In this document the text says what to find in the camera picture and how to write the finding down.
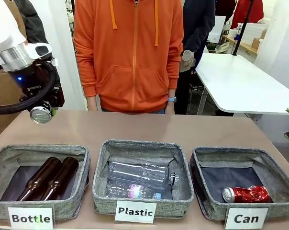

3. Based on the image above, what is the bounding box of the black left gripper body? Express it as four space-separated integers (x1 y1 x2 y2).
11 61 60 104

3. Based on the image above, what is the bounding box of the brown glass bottle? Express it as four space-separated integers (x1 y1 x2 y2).
40 157 80 202
16 157 63 202

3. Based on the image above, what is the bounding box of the crushed red drink can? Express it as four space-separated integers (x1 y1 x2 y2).
222 185 271 204

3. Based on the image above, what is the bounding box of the large clear bottle black cap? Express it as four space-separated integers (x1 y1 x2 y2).
108 161 178 186

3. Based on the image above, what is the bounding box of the grey fabric basket labelled Can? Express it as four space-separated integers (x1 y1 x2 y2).
189 146 289 221

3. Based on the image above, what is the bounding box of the grey fabric basket labelled Bottle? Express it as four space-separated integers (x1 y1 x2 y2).
0 143 91 221

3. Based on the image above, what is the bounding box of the white Can label card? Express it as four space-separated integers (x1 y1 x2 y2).
224 207 269 230

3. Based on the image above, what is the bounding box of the grey fabric basket labelled Plastic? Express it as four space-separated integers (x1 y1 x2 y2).
92 139 195 219

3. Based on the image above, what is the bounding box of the person's right hand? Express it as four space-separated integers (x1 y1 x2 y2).
87 95 99 112

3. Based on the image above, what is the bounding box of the person's left hand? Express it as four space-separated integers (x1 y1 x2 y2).
165 101 176 115

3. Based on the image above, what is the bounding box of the white gloved hand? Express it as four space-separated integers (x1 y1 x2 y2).
182 49 196 70

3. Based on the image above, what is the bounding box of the person in brown apron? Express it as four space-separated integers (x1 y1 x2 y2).
0 0 63 107

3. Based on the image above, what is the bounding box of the white table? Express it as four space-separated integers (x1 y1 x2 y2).
195 53 289 115

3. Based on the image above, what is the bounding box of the small cardboard box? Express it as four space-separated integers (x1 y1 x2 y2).
251 38 264 50

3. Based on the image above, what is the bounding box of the person in orange hoodie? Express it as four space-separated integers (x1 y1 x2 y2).
73 0 185 115

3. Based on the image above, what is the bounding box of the stack of white boxes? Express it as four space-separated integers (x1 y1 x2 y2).
237 23 267 46

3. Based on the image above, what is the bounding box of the black pole stand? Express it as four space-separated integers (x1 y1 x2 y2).
232 0 255 56

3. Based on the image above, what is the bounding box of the red jacket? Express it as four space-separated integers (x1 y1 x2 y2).
230 0 264 29

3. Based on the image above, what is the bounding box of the white square box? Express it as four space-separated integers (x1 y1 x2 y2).
208 15 226 44

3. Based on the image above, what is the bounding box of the white Bottle label card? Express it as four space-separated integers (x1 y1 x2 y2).
7 206 55 230

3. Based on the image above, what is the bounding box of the person in navy clothes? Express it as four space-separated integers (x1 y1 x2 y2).
175 0 216 115

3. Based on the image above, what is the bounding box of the white Plastic label card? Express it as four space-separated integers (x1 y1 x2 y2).
114 200 157 224

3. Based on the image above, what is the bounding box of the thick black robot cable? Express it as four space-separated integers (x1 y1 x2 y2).
0 61 58 115

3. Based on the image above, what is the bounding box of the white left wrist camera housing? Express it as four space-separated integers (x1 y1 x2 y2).
24 42 52 59

